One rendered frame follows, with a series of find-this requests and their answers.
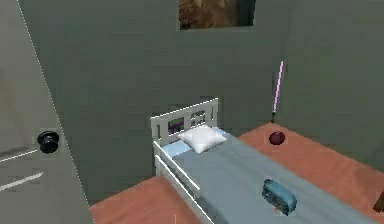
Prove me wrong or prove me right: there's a white pillow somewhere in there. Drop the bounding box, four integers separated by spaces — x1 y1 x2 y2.
177 124 228 155

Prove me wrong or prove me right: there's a white framed bed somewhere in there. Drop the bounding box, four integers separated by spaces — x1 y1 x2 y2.
150 97 381 224

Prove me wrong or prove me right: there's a dark red ball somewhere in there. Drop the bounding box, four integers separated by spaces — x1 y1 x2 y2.
268 130 287 146

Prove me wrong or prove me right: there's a blue box shaped object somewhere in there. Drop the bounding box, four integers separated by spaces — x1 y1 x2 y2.
261 178 298 216

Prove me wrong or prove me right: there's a black round door knob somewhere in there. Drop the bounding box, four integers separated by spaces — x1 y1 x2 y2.
36 130 61 155

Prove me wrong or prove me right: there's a grey room door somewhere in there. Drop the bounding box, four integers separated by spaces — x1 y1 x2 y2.
0 0 96 224

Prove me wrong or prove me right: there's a brown framed wall picture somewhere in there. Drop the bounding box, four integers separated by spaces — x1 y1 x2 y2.
178 0 257 31

